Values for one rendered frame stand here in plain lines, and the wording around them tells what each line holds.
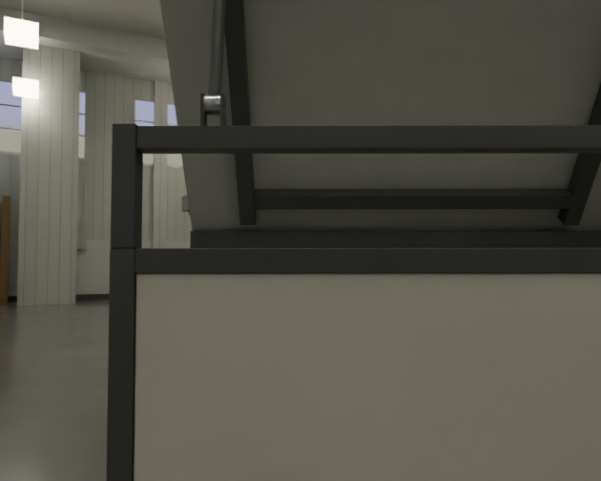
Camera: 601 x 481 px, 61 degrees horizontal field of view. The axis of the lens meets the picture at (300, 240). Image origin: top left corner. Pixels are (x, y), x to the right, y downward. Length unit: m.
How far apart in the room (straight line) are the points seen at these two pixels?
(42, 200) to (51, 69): 2.59
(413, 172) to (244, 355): 0.73
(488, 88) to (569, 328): 0.63
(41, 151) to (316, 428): 10.57
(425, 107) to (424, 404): 0.72
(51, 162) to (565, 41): 10.40
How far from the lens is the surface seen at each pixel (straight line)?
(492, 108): 1.35
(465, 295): 0.86
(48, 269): 11.00
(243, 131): 0.85
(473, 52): 1.30
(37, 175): 11.13
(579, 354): 0.94
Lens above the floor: 0.78
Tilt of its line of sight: 3 degrees up
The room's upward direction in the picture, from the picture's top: straight up
